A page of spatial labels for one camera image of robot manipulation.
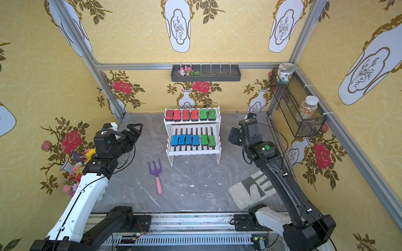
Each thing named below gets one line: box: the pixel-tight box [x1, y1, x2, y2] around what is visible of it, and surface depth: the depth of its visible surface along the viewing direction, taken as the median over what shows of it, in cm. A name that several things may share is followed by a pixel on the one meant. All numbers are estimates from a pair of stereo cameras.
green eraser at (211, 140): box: [207, 135, 217, 148], surface depth 89 cm
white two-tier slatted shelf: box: [163, 105, 222, 167], surface depth 88 cm
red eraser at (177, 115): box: [173, 109, 182, 122], surface depth 81 cm
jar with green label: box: [276, 62, 296, 85], surface depth 87 cm
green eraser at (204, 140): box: [200, 134, 209, 146], surface depth 91 cm
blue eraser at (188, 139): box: [184, 134, 193, 145], surface depth 90 cm
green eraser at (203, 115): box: [199, 108, 208, 122], surface depth 82 cm
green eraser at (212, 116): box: [208, 108, 217, 122], surface depth 81 cm
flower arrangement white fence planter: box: [59, 148, 97, 198], surface depth 76 cm
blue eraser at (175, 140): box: [170, 134, 180, 147], surface depth 90 cm
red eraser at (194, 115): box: [191, 109, 199, 122], surface depth 83 cm
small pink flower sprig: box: [177, 65, 205, 77], surface depth 89 cm
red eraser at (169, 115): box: [165, 109, 174, 121], surface depth 83 cm
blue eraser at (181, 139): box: [177, 134, 186, 145], surface depth 90 cm
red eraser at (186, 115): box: [182, 109, 191, 122], surface depth 83 cm
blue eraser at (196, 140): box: [192, 134, 200, 146], surface depth 90 cm
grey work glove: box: [227, 169, 277, 211], surface depth 85 cm
